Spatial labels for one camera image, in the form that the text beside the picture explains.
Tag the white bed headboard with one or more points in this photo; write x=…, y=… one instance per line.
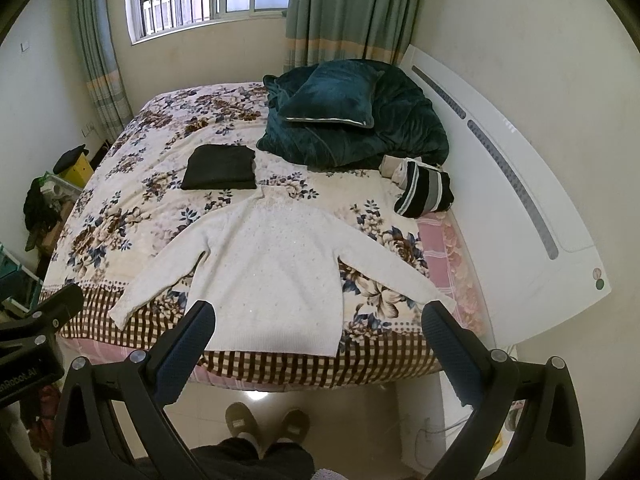
x=532, y=254

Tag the floral bed blanket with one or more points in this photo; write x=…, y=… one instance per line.
x=134, y=206

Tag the black bag on shelf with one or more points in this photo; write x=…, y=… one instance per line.
x=40, y=218

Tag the right green curtain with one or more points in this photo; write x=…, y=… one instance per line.
x=325, y=30

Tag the black hat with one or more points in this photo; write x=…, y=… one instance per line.
x=69, y=159

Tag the green storage rack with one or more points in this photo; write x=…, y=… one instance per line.
x=20, y=288

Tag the beige crumpled garment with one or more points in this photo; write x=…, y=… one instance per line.
x=395, y=167

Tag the dark teal velvet pillow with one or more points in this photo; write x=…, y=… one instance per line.
x=337, y=92

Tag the white knit sweater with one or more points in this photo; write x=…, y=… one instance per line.
x=269, y=267

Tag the pink mattress sheet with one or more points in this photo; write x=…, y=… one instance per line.
x=451, y=270

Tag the right grey slipper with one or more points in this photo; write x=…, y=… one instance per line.
x=294, y=427

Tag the white bedside cabinet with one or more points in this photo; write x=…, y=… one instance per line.
x=431, y=417

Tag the left green curtain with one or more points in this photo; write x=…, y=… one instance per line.
x=92, y=33

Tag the dark teal velvet duvet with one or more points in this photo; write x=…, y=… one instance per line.
x=405, y=125

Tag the green curtain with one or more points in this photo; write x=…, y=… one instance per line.
x=92, y=33
x=325, y=30

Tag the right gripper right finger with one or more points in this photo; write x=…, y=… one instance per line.
x=548, y=442

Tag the yellow box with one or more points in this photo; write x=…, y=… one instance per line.
x=79, y=173

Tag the folded black garment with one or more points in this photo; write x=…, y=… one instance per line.
x=220, y=167

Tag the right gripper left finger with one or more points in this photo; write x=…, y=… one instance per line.
x=88, y=440

